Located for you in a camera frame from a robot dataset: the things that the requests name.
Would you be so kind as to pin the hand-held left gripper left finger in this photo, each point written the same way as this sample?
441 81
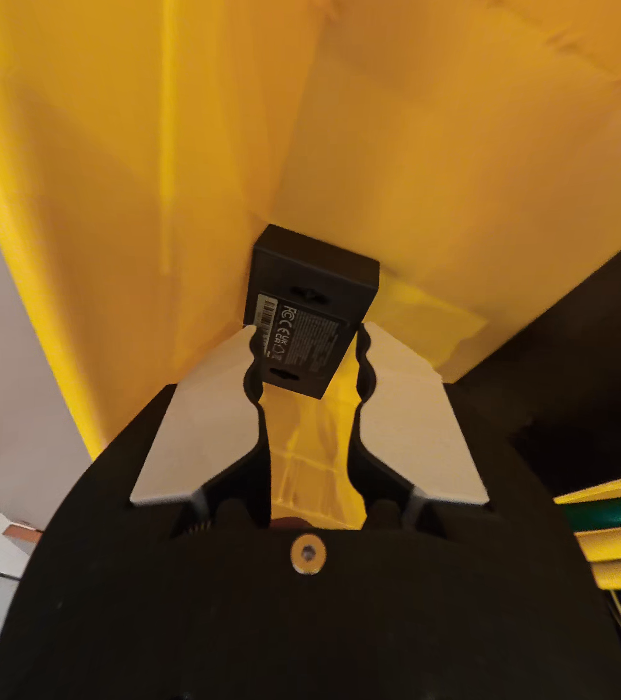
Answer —
201 437

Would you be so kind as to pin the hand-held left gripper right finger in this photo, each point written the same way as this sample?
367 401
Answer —
420 432

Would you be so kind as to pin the black ethernet switch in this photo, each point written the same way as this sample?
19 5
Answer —
310 284

